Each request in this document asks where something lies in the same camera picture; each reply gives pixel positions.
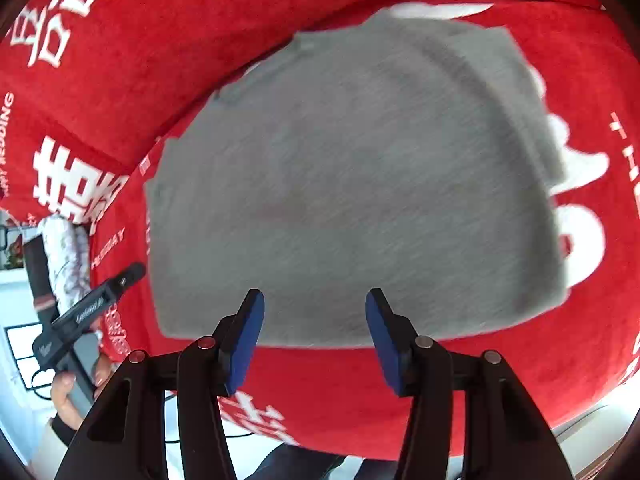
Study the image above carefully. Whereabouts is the person's left hand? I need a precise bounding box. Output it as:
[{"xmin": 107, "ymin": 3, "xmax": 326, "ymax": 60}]
[{"xmin": 50, "ymin": 355, "xmax": 118, "ymax": 431}]

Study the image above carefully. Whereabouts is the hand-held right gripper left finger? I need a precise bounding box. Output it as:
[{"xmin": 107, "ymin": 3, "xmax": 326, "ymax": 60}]
[{"xmin": 54, "ymin": 287, "xmax": 266, "ymax": 480}]

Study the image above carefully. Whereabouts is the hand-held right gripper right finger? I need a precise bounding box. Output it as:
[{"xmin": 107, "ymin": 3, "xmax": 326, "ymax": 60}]
[{"xmin": 365, "ymin": 287, "xmax": 576, "ymax": 480}]

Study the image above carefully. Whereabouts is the white floral cloth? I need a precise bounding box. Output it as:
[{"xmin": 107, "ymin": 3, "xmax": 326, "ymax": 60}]
[{"xmin": 40, "ymin": 214, "xmax": 108, "ymax": 356}]

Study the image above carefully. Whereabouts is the grey knit sweater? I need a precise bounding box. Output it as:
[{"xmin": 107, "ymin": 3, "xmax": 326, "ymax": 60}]
[{"xmin": 144, "ymin": 10, "xmax": 571, "ymax": 351}]

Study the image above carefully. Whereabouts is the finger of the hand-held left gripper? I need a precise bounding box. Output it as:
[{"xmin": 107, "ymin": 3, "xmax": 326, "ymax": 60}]
[{"xmin": 107, "ymin": 262, "xmax": 147, "ymax": 302}]

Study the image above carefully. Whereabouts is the red printed blanket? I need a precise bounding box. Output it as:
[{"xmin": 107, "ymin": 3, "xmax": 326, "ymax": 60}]
[{"xmin": 0, "ymin": 0, "xmax": 640, "ymax": 461}]

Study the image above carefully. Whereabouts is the person's left forearm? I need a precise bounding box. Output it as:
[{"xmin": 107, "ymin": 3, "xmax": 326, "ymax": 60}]
[{"xmin": 27, "ymin": 412, "xmax": 81, "ymax": 468}]

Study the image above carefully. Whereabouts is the dark brown bar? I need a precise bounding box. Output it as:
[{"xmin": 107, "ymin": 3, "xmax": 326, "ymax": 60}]
[{"xmin": 24, "ymin": 236, "xmax": 57, "ymax": 326}]

